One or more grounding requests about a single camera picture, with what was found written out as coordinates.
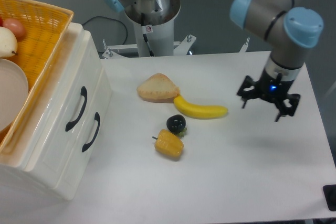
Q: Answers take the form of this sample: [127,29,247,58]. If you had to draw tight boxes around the black toy eggplant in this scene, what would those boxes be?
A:
[166,114,187,137]

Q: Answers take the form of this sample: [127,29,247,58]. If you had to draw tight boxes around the white bottom drawer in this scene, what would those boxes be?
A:
[54,73,112,200]

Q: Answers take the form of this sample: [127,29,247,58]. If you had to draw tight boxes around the yellow toy banana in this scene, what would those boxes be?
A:
[173,95,228,119]

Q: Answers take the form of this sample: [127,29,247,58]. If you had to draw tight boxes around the white toy pear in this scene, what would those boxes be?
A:
[0,27,18,58]

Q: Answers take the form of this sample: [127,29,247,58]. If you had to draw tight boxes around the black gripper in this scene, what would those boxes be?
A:
[237,73,301,122]

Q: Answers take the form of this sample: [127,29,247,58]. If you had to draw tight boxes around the black object at table edge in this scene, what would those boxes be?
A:
[323,184,336,211]

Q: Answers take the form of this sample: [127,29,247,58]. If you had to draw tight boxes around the orange woven basket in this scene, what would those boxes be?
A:
[1,0,74,150]

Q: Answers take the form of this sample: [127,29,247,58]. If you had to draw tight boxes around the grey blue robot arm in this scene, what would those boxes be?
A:
[104,0,323,117]

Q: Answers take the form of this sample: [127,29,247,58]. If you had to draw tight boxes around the white drawer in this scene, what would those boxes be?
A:
[24,31,102,187]
[54,73,112,200]

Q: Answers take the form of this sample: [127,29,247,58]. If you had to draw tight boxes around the white top drawer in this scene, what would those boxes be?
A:
[24,31,102,187]

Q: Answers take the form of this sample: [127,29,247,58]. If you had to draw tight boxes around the white drawer cabinet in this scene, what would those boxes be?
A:
[1,23,112,200]

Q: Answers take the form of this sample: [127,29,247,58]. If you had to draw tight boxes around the pink plate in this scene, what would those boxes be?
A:
[1,59,28,131]

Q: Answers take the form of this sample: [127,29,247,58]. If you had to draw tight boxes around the metal table clamp right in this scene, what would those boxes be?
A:
[239,37,250,52]

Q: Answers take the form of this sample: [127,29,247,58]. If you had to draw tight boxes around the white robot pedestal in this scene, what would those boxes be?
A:
[125,0,181,57]

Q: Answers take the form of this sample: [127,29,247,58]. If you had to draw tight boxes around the black cable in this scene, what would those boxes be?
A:
[82,16,129,45]

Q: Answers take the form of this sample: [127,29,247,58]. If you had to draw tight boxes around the yellow toy bell pepper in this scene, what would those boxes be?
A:
[152,129,184,159]

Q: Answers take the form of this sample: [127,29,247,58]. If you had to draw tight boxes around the toy bread slice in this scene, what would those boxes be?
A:
[136,73,180,102]

